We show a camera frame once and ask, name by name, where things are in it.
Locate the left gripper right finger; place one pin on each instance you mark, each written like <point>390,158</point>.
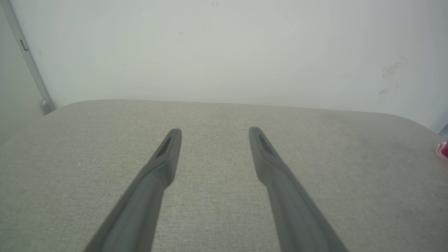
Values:
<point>294,210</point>

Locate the red white sports jersey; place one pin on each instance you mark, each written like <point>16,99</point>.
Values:
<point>443,150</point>

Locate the grey wall pole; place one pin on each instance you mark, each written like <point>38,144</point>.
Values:
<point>31,66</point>

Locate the grey fabric sofa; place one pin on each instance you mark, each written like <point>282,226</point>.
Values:
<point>217,210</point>

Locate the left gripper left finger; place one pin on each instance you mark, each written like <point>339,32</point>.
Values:
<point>140,210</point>

